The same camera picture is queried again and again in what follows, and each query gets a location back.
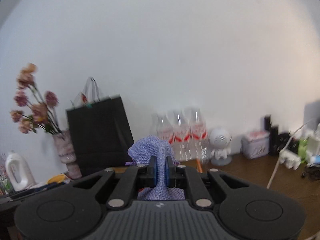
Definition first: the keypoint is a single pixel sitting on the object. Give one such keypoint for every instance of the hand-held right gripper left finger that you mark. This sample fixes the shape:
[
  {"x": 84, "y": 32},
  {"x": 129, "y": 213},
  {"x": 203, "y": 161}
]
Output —
[{"x": 155, "y": 175}]

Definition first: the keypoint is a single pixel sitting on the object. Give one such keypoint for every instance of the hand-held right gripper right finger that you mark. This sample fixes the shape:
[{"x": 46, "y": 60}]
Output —
[{"x": 168, "y": 175}]

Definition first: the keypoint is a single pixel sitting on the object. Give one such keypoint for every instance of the purple knitted cloth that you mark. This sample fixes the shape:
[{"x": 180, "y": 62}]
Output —
[{"x": 150, "y": 147}]

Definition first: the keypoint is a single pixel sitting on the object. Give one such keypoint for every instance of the red cardboard box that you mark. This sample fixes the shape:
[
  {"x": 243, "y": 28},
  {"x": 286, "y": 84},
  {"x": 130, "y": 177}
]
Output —
[{"x": 199, "y": 166}]

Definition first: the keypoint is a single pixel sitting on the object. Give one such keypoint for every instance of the white robot figure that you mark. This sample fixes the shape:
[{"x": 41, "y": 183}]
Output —
[{"x": 220, "y": 140}]

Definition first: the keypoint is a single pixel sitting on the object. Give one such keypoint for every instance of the black paper bag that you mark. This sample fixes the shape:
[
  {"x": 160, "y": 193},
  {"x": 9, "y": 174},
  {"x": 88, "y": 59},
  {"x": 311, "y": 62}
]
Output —
[{"x": 100, "y": 135}]

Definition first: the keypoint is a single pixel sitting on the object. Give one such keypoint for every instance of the white tin box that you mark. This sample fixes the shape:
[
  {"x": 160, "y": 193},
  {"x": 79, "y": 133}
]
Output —
[{"x": 255, "y": 145}]

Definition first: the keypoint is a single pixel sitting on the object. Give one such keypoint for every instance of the purple white vase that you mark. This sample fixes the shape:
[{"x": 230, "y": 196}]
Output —
[{"x": 66, "y": 152}]

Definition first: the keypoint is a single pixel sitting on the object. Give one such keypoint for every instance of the yellow tape roll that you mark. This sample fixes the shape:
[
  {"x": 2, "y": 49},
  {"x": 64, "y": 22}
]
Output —
[{"x": 56, "y": 179}]

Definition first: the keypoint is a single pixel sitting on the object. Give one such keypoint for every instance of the black cosmetic tube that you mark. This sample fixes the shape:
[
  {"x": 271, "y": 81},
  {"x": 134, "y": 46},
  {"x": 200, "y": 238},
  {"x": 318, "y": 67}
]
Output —
[
  {"x": 267, "y": 123},
  {"x": 273, "y": 140}
]

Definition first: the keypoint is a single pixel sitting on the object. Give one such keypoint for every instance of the black adapter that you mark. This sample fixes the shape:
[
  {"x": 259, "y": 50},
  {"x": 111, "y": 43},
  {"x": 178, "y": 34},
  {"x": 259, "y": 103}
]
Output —
[{"x": 287, "y": 142}]

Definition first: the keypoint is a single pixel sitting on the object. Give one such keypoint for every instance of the dark navy case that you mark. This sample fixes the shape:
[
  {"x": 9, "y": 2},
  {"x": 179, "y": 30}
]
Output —
[{"x": 32, "y": 190}]

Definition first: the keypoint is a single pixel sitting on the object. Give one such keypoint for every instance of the dried pink flowers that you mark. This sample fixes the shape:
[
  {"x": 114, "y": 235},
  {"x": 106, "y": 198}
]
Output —
[{"x": 40, "y": 110}]

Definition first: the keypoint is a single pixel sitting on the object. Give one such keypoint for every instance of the white detergent bottle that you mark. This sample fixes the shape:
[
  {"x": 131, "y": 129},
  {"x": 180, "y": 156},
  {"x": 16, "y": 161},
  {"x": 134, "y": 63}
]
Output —
[{"x": 17, "y": 170}]

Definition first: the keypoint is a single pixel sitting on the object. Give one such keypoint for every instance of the green spray bottle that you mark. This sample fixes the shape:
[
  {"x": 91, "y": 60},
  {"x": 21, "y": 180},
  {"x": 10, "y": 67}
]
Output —
[{"x": 303, "y": 147}]

